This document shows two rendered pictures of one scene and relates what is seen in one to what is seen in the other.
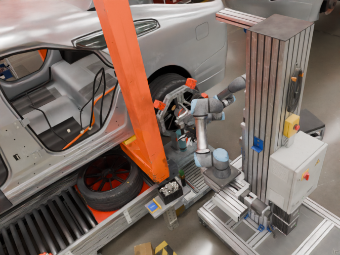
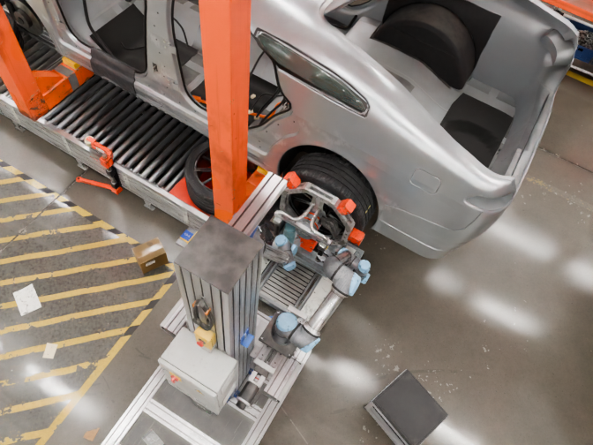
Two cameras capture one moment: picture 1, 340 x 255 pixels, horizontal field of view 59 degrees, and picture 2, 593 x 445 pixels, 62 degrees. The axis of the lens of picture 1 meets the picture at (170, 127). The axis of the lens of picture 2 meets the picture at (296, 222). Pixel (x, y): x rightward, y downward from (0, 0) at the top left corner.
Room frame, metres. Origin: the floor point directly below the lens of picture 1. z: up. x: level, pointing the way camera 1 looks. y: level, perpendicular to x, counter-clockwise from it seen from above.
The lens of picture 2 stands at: (1.18, -1.51, 3.73)
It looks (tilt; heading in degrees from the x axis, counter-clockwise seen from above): 59 degrees down; 52
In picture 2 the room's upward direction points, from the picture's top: 11 degrees clockwise
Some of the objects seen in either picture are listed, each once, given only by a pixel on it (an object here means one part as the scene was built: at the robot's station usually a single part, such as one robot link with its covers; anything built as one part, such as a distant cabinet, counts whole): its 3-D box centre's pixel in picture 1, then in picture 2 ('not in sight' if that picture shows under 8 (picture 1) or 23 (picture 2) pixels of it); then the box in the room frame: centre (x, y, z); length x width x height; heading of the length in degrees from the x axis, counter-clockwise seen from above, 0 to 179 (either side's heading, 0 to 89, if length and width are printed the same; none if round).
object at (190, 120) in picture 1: (185, 115); (311, 222); (2.36, -0.17, 0.85); 0.21 x 0.14 x 0.14; 30
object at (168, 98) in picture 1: (180, 112); (315, 214); (2.42, -0.14, 0.85); 0.54 x 0.07 x 0.54; 120
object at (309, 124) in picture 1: (298, 131); (404, 411); (2.47, -1.49, 0.17); 0.43 x 0.36 x 0.34; 101
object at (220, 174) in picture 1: (221, 168); not in sight; (1.58, -0.34, 0.87); 0.15 x 0.15 x 0.10
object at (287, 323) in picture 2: not in sight; (287, 324); (1.84, -0.78, 0.98); 0.13 x 0.12 x 0.14; 112
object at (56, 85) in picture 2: not in sight; (59, 72); (1.26, 2.04, 0.69); 0.52 x 0.17 x 0.35; 30
